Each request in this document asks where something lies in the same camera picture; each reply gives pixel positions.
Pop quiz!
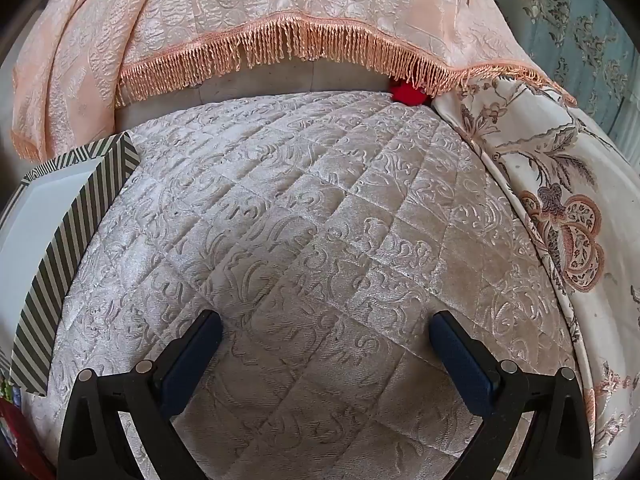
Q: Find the blue damask curtain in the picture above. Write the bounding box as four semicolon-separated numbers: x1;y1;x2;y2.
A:
470;0;640;156

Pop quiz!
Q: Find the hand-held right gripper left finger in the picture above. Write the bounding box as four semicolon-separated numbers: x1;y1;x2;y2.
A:
56;310;224;480

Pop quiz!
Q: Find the small red object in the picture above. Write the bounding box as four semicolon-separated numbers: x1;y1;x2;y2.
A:
389;80;431;107

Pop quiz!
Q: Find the grey sofa backrest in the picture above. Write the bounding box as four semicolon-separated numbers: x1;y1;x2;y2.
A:
115;55;401;111

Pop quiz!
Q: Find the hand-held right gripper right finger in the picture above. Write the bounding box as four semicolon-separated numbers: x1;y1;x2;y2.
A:
430;310;595;480

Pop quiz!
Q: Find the peach fringed throw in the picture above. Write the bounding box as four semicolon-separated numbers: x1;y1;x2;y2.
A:
11;0;578;163

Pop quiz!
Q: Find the quilted beige sofa cover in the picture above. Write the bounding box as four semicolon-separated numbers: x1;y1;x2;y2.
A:
22;91;596;480

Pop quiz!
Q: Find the floral printed cushion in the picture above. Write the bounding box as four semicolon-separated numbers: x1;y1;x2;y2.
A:
431;75;640;480

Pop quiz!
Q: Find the red patterned cloth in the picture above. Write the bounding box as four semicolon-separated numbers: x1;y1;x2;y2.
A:
0;380;56;480

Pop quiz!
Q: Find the striped jewelry tray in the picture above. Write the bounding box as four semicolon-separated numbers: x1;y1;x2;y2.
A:
0;130;142;398

